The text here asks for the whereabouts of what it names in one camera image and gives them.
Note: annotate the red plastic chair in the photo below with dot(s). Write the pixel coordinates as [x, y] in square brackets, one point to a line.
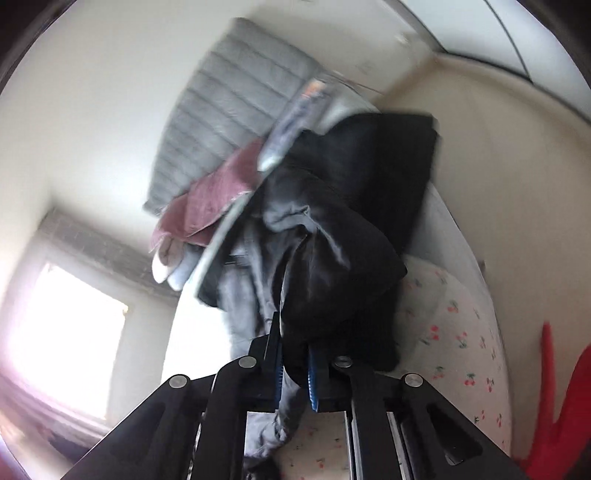
[560, 439]

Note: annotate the light blue pillow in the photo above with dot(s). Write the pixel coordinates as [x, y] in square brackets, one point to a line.
[182, 272]

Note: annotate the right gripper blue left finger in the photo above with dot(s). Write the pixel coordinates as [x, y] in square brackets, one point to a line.
[273, 361]

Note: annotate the black quilted down coat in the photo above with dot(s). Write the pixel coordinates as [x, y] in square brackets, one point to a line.
[224, 280]

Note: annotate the black garment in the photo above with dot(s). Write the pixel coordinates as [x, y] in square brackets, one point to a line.
[341, 209]

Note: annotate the window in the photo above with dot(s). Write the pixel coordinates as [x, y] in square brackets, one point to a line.
[62, 342]

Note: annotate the white pillow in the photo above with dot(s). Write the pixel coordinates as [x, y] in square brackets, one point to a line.
[166, 258]

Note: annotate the grey padded headboard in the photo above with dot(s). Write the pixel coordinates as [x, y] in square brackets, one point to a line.
[240, 89]

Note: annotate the pink velvet pillow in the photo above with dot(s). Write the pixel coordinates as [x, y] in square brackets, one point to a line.
[193, 217]

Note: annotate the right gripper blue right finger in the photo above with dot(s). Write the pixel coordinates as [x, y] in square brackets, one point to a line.
[319, 387]

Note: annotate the patterned pillow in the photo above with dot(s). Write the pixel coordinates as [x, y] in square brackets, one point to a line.
[312, 108]

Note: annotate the cherry print bed sheet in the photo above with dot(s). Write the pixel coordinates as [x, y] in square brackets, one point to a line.
[449, 337]

